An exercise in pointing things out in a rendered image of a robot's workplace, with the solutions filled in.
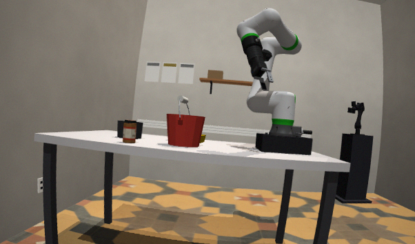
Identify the small spice jar with black lid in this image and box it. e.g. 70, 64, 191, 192
123, 120, 136, 143

